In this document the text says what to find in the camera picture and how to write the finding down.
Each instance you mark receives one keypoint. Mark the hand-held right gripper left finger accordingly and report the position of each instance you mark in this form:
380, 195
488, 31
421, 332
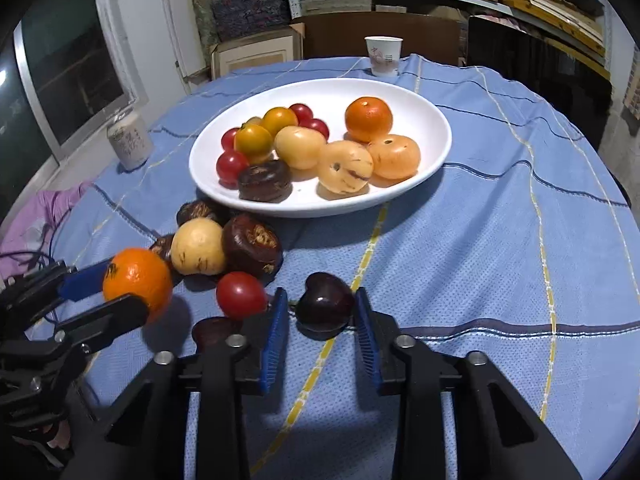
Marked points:
274, 340

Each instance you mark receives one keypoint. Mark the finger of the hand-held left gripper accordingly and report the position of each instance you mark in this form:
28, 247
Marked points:
110, 317
85, 277

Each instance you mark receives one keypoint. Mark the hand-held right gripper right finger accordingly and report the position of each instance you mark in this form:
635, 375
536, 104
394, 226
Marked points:
367, 340

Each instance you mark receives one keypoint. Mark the large orange mandarin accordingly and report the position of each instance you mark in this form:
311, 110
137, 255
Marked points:
137, 282

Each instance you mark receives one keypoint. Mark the dark purple plum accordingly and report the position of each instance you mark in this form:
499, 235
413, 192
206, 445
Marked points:
212, 332
324, 305

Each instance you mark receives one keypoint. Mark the pale yellow round fruit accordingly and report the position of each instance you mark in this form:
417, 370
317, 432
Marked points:
299, 146
196, 246
345, 167

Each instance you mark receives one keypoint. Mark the red cherry tomato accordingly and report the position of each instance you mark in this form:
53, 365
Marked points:
228, 139
231, 166
317, 127
241, 294
302, 111

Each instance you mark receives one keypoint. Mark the pale orange fruit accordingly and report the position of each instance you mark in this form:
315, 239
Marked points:
395, 156

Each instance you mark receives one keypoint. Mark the yellow tomato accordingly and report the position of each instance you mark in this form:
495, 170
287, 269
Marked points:
254, 142
279, 120

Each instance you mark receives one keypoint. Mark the small brown round fruit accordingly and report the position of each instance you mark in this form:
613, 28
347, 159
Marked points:
252, 121

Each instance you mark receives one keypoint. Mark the white oval plate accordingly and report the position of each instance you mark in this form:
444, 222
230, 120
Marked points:
320, 95

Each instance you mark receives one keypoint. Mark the person's left hand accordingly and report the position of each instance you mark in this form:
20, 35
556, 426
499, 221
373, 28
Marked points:
58, 435

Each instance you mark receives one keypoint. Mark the purple cloth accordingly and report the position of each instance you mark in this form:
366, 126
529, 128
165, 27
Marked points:
40, 220

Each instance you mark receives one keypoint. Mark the dark brown water chestnut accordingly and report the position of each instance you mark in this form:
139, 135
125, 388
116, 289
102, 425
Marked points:
264, 180
195, 210
251, 242
161, 249

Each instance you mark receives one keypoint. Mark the blue striped tablecloth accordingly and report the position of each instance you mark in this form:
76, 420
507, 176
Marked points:
475, 260

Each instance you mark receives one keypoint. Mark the white drink can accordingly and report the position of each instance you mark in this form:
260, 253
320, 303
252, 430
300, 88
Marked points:
129, 140

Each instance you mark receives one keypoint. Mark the window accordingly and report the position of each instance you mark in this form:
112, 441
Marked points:
70, 70

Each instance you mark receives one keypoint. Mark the small orange mandarin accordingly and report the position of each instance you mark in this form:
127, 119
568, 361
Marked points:
368, 117

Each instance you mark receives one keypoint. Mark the white pipe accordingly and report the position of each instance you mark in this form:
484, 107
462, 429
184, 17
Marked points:
172, 25

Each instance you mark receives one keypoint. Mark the beige cardboard box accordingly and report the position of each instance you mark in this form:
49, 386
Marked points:
255, 52

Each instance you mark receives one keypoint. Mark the white paper cup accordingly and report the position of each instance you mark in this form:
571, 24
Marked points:
384, 55

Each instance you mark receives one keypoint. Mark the brown cardboard board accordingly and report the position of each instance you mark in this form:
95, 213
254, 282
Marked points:
340, 35

